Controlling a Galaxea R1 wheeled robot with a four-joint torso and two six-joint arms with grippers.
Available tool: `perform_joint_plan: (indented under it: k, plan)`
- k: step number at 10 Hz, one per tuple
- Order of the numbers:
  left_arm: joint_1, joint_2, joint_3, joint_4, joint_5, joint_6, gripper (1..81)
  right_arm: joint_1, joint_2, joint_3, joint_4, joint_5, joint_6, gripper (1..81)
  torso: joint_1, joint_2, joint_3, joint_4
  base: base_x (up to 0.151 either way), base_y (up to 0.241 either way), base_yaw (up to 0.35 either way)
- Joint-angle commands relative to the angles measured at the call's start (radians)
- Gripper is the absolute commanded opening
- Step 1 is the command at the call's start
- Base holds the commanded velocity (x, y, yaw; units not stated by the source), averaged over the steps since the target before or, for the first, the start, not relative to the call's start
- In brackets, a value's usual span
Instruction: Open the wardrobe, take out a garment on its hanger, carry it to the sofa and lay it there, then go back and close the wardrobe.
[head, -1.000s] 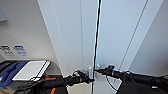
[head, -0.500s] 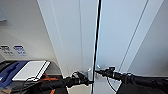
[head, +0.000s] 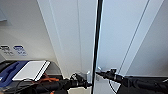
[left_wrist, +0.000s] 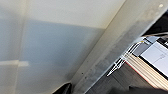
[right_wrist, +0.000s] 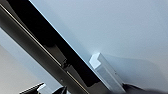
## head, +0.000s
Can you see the white wall cabinet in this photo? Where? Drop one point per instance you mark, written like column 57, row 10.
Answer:
column 2, row 15

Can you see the white wall sign blue print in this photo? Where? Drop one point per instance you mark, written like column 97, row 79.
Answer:
column 20, row 50

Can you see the blue plastic tray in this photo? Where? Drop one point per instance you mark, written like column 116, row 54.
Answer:
column 11, row 72

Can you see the white wardrobe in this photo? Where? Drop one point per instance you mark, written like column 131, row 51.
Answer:
column 156, row 20

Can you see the orange metal frame stand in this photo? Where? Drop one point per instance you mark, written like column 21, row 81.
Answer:
column 47, row 80

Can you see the white flat board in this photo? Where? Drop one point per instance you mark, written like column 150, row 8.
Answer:
column 30, row 70

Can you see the white wall sign dark print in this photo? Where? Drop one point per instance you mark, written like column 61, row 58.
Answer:
column 6, row 50

